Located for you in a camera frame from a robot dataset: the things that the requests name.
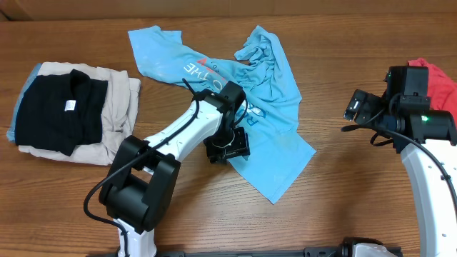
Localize light blue t-shirt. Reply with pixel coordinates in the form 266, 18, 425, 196
129, 26, 316, 203

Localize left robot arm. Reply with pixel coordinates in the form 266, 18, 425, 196
96, 81, 250, 256

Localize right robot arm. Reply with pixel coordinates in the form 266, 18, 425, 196
342, 66, 456, 256

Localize red garment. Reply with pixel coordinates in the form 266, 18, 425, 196
408, 58, 457, 121

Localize beige folded garment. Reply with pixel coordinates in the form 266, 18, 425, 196
19, 62, 141, 166

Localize black folded garment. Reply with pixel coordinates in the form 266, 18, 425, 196
14, 69, 108, 156

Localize folded blue jeans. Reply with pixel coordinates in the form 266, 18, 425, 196
6, 63, 42, 142

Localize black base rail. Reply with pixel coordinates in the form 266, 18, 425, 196
85, 246, 404, 257

